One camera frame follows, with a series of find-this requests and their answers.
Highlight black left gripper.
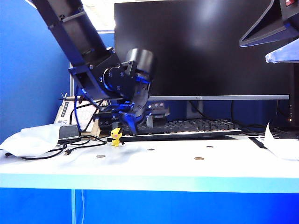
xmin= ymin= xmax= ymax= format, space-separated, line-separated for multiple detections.
xmin=93 ymin=83 xmax=171 ymax=136

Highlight yellow Pichu doll figure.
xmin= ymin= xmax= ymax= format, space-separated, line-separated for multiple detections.
xmin=110 ymin=127 xmax=124 ymax=147

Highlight black mechanical keyboard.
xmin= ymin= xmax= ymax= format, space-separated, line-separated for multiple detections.
xmin=107 ymin=118 xmax=242 ymax=142

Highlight silver monitor stand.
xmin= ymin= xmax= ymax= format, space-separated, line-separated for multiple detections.
xmin=186 ymin=100 xmax=203 ymax=119

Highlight black adapter box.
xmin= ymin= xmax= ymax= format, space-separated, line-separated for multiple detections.
xmin=57 ymin=124 xmax=81 ymax=140

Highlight desk calendar with wooden rod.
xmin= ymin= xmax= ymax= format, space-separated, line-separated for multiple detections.
xmin=53 ymin=92 xmax=117 ymax=137

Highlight large black monitor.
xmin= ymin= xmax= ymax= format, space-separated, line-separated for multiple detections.
xmin=114 ymin=0 xmax=291 ymax=102

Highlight white plastic bag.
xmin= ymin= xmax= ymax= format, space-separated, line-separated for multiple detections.
xmin=0 ymin=123 xmax=64 ymax=158

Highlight white paper sheet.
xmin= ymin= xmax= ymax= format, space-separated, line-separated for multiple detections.
xmin=263 ymin=121 xmax=299 ymax=161

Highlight black HSO monitor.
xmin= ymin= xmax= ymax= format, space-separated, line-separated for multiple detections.
xmin=276 ymin=62 xmax=299 ymax=140

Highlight black cable with USB plug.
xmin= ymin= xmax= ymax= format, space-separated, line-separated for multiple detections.
xmin=4 ymin=136 xmax=108 ymax=161

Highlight aluminium partition post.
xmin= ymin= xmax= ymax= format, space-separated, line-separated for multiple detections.
xmin=69 ymin=61 xmax=75 ymax=97

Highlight thin white hanging cable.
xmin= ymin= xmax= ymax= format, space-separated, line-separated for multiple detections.
xmin=80 ymin=189 xmax=85 ymax=224

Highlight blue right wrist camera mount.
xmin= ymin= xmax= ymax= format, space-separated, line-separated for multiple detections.
xmin=265 ymin=43 xmax=299 ymax=64

